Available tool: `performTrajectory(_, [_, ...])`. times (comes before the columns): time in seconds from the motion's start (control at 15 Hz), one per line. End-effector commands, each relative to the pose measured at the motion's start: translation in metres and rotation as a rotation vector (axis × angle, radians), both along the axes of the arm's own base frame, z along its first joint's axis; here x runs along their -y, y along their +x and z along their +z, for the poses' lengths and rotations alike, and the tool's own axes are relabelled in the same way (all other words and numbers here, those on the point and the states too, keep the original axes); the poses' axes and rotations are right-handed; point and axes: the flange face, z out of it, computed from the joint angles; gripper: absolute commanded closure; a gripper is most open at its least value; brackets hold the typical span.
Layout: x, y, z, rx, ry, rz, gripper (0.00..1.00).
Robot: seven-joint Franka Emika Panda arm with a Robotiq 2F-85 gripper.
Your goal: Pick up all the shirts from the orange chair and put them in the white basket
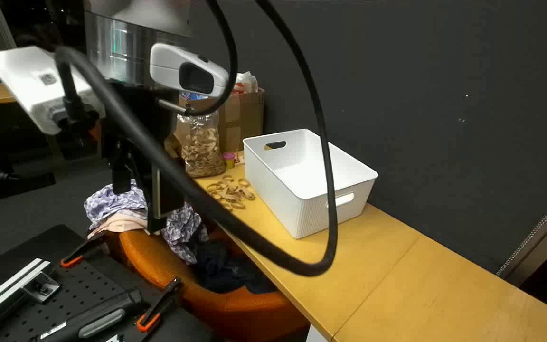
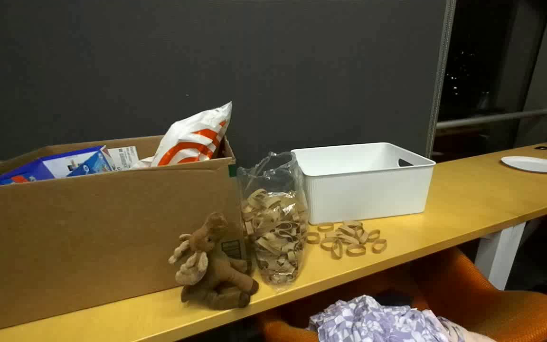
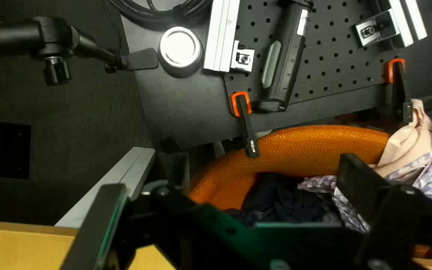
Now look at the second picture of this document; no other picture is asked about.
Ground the purple white patterned shirt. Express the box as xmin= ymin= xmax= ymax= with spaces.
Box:
xmin=310 ymin=295 xmax=472 ymax=342

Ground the white plastic basket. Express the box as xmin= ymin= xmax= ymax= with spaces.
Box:
xmin=293 ymin=143 xmax=436 ymax=225

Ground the orange fabric chair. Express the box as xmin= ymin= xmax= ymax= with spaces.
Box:
xmin=257 ymin=250 xmax=547 ymax=342

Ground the white orange plastic bag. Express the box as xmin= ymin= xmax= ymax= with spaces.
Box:
xmin=153 ymin=103 xmax=234 ymax=168

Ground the brown moose plush toy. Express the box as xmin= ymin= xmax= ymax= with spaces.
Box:
xmin=168 ymin=214 xmax=259 ymax=311

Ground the large cardboard box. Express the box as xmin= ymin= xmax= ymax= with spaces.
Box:
xmin=0 ymin=143 xmax=240 ymax=330

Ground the blue white carton box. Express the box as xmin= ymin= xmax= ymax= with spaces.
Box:
xmin=0 ymin=145 xmax=115 ymax=189

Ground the white table leg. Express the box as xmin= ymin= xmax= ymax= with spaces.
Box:
xmin=476 ymin=223 xmax=527 ymax=290

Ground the white round plate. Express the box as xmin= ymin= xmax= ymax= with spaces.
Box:
xmin=502 ymin=157 xmax=547 ymax=176

